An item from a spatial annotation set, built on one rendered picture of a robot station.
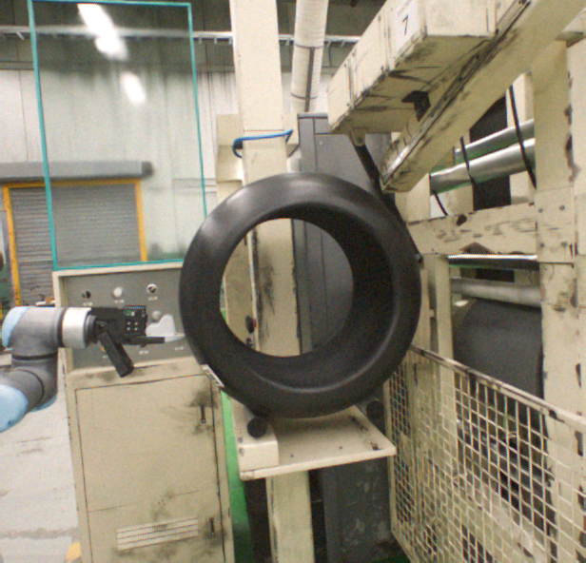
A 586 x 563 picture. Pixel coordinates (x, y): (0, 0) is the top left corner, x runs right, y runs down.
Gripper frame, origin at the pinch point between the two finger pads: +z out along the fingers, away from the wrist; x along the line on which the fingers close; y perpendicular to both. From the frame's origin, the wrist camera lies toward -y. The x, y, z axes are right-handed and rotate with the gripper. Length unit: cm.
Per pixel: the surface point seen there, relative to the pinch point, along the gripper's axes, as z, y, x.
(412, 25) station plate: 39, 63, -30
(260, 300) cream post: 21.4, 6.9, 27.1
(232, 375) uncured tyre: 11.5, -5.3, -11.9
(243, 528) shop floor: 27, -107, 92
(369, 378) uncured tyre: 42.5, -5.9, -12.0
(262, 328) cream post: 22.4, -1.9, 27.1
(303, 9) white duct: 36, 115, 58
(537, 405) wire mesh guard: 62, -3, -40
